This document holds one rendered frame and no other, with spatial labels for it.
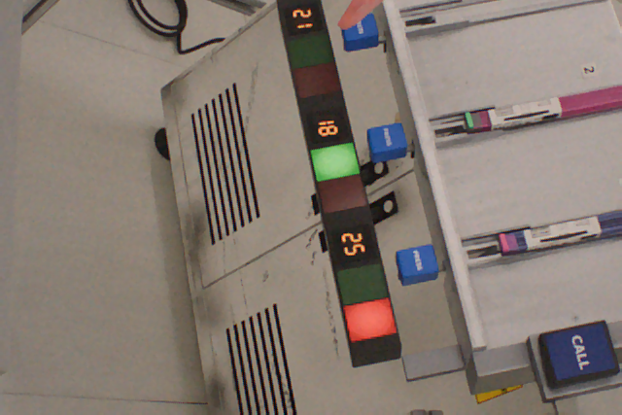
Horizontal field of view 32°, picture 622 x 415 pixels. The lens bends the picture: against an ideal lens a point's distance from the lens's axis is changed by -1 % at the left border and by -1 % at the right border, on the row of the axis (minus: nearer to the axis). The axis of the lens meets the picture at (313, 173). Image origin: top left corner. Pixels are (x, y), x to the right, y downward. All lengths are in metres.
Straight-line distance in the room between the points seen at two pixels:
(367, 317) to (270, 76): 0.72
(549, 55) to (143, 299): 0.84
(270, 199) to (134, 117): 0.36
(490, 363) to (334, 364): 0.55
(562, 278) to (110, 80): 1.05
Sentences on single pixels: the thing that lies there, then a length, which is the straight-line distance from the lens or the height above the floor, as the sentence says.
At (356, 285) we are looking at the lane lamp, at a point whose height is 0.65.
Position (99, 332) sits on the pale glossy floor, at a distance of 1.53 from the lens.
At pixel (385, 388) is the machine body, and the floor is 0.38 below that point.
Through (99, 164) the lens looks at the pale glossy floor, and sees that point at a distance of 1.66.
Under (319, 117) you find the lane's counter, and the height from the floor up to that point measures 0.65.
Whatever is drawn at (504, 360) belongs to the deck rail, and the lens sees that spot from 0.83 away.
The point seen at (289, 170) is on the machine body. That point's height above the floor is 0.30.
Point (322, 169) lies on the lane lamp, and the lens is 0.90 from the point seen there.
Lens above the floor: 1.17
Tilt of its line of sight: 36 degrees down
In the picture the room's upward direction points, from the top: 59 degrees clockwise
